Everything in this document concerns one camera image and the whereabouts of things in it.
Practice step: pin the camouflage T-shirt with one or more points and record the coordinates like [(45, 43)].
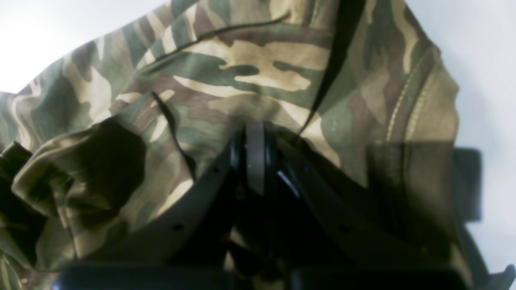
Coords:
[(111, 135)]

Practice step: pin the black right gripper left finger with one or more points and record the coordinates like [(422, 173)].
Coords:
[(183, 249)]

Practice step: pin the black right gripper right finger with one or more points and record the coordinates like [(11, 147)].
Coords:
[(327, 244)]

